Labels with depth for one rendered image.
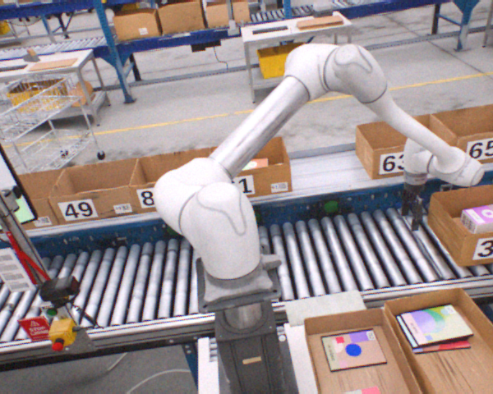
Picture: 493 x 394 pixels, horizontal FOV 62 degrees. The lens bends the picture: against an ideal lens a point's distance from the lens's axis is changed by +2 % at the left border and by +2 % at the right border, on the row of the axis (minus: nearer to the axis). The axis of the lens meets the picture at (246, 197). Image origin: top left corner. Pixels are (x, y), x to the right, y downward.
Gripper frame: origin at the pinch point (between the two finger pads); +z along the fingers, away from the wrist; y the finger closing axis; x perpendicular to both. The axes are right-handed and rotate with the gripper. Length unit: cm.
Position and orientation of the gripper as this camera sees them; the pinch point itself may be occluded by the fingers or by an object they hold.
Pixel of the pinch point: (409, 218)
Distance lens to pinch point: 193.1
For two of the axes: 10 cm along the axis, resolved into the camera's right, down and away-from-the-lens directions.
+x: 9.9, -1.4, -0.3
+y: 0.6, 5.7, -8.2
